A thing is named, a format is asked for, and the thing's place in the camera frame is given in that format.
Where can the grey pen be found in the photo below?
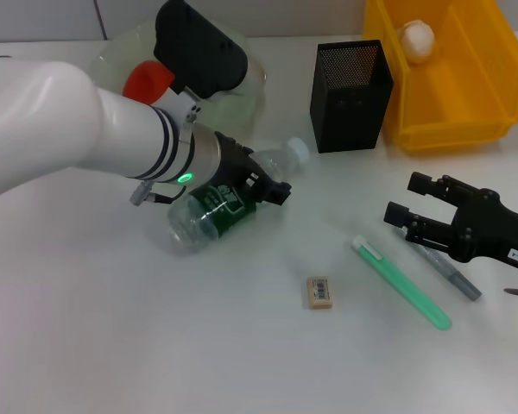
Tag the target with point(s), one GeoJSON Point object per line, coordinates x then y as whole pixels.
{"type": "Point", "coordinates": [462, 282]}

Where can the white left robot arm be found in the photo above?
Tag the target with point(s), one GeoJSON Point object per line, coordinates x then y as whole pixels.
{"type": "Point", "coordinates": [69, 125]}

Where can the clear green label water bottle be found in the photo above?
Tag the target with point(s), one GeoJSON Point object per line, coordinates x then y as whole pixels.
{"type": "Point", "coordinates": [190, 233]}

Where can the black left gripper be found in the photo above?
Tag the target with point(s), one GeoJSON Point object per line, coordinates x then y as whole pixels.
{"type": "Point", "coordinates": [235, 159]}

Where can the red orange fruit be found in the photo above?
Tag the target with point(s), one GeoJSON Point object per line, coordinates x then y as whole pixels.
{"type": "Point", "coordinates": [144, 82]}

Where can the yellow plastic bin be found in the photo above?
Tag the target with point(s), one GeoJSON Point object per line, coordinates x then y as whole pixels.
{"type": "Point", "coordinates": [466, 95]}

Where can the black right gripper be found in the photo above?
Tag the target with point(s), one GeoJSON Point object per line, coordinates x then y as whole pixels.
{"type": "Point", "coordinates": [492, 233]}

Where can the translucent glass fruit plate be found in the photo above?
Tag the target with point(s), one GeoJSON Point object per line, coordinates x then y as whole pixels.
{"type": "Point", "coordinates": [235, 110]}

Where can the black mesh pen holder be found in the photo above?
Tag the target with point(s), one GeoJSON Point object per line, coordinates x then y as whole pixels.
{"type": "Point", "coordinates": [349, 121]}

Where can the green pen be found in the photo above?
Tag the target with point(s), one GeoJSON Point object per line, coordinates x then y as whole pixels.
{"type": "Point", "coordinates": [397, 280]}

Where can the beige eraser with barcode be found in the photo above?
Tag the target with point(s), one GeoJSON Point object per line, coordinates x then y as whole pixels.
{"type": "Point", "coordinates": [320, 293]}

